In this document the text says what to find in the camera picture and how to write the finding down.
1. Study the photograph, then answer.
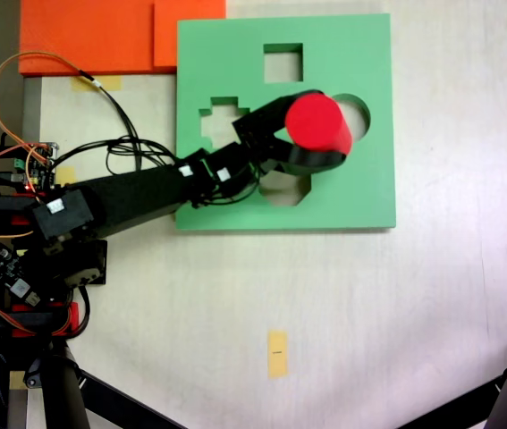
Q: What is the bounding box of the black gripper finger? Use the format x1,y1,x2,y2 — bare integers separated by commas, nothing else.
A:
256,90,327,135
264,135,347,177

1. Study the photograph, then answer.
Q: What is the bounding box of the red cylinder block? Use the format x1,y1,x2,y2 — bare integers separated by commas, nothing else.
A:
284,92,353,156

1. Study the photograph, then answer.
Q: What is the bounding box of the green shape hole board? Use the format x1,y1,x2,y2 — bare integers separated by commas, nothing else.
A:
174,13,397,232

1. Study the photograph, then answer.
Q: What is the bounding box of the orange foam block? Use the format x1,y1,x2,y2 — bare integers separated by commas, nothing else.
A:
19,0,227,76

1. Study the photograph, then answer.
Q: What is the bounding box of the yellow tape with black mark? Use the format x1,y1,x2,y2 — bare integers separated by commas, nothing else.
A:
267,330,289,379

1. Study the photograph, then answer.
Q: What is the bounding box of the black circuit board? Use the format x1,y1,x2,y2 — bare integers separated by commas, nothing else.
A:
0,240,42,309

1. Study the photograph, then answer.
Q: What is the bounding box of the thick black tripod leg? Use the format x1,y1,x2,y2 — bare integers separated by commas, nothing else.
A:
5,352,91,429

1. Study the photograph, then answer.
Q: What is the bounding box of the black servo cable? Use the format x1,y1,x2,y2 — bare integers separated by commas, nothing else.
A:
192,164,266,210

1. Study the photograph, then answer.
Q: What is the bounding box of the long thin black cable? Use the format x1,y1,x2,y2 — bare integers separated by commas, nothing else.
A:
78,69,182,180

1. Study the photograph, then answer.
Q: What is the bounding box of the thin orange wire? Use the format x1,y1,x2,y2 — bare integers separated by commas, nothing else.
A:
0,50,85,156

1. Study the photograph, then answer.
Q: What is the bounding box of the red base mount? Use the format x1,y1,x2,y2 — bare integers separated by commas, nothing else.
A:
9,213,80,337

